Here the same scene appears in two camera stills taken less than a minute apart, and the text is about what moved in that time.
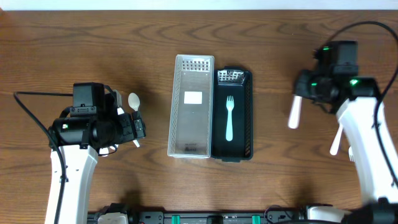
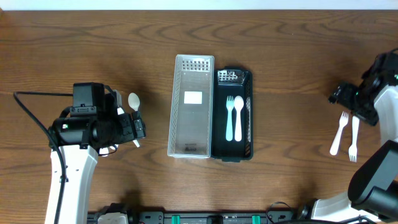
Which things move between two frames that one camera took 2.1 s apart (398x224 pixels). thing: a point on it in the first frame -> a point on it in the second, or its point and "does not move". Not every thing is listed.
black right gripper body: x=310 y=85 -> x=359 y=101
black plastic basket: x=237 y=82 does not move
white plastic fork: x=334 y=149 does not move
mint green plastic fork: x=230 y=104 does not move
